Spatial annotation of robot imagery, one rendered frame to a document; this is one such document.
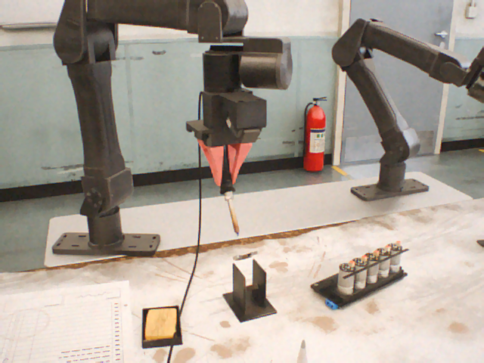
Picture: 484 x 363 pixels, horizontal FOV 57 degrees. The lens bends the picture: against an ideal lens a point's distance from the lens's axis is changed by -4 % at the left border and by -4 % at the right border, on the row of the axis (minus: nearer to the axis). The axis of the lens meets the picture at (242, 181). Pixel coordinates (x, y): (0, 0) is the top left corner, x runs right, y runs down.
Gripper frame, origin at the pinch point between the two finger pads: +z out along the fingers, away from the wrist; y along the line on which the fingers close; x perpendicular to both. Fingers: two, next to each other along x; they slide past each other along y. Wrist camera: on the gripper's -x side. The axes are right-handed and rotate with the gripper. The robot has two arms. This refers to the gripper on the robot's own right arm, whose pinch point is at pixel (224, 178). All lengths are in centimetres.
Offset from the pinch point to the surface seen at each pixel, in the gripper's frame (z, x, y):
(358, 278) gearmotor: 13.7, -15.2, 16.0
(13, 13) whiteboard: -28, 247, -40
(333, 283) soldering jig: 16.5, -11.0, 14.4
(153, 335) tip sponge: 15.9, -12.9, -15.7
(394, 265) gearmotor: 14.2, -13.6, 24.4
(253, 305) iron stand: 17.1, -10.6, 0.3
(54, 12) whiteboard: -27, 246, -16
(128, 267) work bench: 17.3, 8.7, -15.3
